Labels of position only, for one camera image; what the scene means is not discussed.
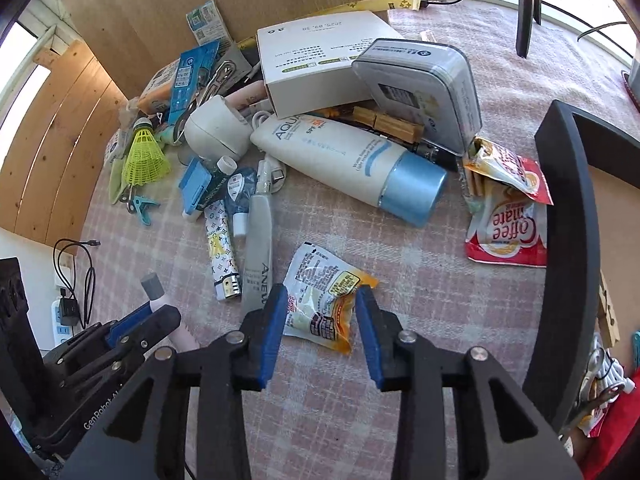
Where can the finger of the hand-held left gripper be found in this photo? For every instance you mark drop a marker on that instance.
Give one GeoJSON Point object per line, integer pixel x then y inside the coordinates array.
{"type": "Point", "coordinates": [160, 321]}
{"type": "Point", "coordinates": [127, 321]}

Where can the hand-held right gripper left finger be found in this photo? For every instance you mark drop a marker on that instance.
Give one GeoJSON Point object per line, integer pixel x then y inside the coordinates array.
{"type": "Point", "coordinates": [274, 335]}

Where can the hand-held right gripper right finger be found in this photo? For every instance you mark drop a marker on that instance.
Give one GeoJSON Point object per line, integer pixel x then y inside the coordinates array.
{"type": "Point", "coordinates": [369, 340]}

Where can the pink white tube grey cap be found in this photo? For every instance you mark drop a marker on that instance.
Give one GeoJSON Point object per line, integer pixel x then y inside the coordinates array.
{"type": "Point", "coordinates": [151, 285]}

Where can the white yellow food packet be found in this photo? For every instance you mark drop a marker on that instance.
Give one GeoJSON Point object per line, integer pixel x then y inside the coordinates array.
{"type": "Point", "coordinates": [320, 290]}

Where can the black tray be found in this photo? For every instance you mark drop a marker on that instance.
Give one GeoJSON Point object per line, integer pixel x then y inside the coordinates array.
{"type": "Point", "coordinates": [570, 210]}

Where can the black charger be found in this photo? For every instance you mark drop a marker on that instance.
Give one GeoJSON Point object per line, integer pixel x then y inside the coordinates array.
{"type": "Point", "coordinates": [69, 307]}

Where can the white power strip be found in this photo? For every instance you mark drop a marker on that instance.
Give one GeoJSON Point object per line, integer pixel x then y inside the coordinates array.
{"type": "Point", "coordinates": [61, 335]}

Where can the grey cosmetic tube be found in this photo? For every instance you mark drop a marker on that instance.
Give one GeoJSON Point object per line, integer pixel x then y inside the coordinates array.
{"type": "Point", "coordinates": [257, 260]}

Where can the white patterned lighter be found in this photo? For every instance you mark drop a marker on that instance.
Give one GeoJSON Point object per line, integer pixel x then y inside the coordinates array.
{"type": "Point", "coordinates": [220, 255]}

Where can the blue plastic clip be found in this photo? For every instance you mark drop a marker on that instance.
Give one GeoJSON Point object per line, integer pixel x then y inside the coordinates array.
{"type": "Point", "coordinates": [142, 208]}

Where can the small white bottle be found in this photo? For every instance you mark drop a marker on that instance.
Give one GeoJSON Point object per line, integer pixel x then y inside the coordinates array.
{"type": "Point", "coordinates": [240, 222]}

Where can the small blue box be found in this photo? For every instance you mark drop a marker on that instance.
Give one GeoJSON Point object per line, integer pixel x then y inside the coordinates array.
{"type": "Point", "coordinates": [194, 182]}

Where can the dark bottle with white cap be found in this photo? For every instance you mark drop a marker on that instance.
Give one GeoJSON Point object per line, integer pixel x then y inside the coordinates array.
{"type": "Point", "coordinates": [215, 185]}

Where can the blue sachet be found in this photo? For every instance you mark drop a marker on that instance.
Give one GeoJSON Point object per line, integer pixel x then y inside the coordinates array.
{"type": "Point", "coordinates": [242, 187]}

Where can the white plug adapter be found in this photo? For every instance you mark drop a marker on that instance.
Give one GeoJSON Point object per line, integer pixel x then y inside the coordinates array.
{"type": "Point", "coordinates": [272, 176]}

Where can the yellow shuttlecock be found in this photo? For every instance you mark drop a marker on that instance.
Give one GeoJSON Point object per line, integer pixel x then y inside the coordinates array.
{"type": "Point", "coordinates": [142, 160]}

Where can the red white creamer packet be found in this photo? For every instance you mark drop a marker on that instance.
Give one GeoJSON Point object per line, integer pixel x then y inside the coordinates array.
{"type": "Point", "coordinates": [505, 230]}

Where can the wooden slat panel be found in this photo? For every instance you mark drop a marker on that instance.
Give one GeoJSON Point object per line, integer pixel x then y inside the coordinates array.
{"type": "Point", "coordinates": [55, 160]}

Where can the white tube with blue cap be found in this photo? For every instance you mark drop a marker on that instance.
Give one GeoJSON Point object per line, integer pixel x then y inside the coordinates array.
{"type": "Point", "coordinates": [340, 160]}

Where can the white round cup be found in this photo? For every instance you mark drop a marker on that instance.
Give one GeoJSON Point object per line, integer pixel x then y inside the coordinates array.
{"type": "Point", "coordinates": [215, 127]}

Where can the wooden clothespin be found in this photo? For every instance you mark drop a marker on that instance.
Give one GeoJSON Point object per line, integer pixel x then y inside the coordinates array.
{"type": "Point", "coordinates": [364, 116]}
{"type": "Point", "coordinates": [607, 310]}
{"type": "Point", "coordinates": [400, 129]}

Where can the silver metal tool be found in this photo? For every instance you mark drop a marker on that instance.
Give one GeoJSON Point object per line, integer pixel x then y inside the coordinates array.
{"type": "Point", "coordinates": [590, 370]}

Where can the opened yellow red packet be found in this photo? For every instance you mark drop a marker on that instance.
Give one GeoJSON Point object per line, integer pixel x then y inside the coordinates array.
{"type": "Point", "coordinates": [510, 162]}

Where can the orange packet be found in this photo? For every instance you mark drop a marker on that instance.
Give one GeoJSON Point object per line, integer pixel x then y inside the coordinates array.
{"type": "Point", "coordinates": [157, 90]}

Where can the blue card package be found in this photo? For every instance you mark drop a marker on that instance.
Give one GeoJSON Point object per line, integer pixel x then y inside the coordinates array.
{"type": "Point", "coordinates": [192, 80]}

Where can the grey tin box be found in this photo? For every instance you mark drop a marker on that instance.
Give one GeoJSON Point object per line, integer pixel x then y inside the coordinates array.
{"type": "Point", "coordinates": [425, 90]}

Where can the grey card with metal tool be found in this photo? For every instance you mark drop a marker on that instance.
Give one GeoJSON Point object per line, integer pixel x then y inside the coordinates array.
{"type": "Point", "coordinates": [225, 72]}

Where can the red cloth pouch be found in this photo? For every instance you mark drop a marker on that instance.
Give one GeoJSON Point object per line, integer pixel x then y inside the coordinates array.
{"type": "Point", "coordinates": [617, 440]}

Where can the white cardboard box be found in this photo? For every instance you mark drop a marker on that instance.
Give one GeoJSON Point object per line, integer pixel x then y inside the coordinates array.
{"type": "Point", "coordinates": [320, 55]}

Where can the small green printed card box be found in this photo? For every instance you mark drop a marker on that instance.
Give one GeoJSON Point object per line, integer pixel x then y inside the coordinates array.
{"type": "Point", "coordinates": [207, 22]}

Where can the white thin stick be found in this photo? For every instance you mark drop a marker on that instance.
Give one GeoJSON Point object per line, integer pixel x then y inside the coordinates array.
{"type": "Point", "coordinates": [430, 35]}

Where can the wooden board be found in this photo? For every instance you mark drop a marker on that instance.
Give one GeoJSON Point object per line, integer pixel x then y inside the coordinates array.
{"type": "Point", "coordinates": [150, 0]}

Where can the pink round saucer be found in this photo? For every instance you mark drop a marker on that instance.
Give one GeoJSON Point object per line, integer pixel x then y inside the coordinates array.
{"type": "Point", "coordinates": [627, 85]}

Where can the black tripod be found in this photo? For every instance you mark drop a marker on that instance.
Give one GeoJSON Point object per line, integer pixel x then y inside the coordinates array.
{"type": "Point", "coordinates": [527, 10]}

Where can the potted plant in grey pot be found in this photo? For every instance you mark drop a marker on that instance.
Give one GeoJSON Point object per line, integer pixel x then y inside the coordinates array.
{"type": "Point", "coordinates": [636, 77]}

